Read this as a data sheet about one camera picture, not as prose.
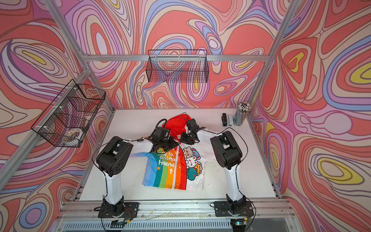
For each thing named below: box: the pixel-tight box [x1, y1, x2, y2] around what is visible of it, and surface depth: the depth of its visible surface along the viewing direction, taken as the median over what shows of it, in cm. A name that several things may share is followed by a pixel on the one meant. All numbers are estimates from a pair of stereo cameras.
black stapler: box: [221, 113, 228, 127], surface depth 111 cm
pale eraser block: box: [228, 114, 234, 126], surface depth 110 cm
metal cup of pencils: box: [232, 101, 252, 127], surface depth 101 cm
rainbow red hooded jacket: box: [130, 114, 218, 190], surface depth 88 cm
